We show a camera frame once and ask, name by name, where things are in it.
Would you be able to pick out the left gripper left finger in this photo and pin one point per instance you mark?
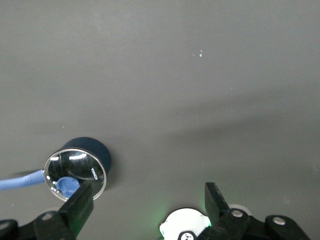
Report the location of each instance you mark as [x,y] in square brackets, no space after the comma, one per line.
[80,207]

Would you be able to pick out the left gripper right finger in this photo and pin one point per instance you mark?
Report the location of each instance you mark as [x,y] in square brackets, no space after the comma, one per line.
[217,202]

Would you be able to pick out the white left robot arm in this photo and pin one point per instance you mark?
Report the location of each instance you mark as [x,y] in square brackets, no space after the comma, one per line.
[182,220]

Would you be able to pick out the dark blue saucepan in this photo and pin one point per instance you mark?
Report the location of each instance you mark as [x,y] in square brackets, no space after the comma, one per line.
[97,150]

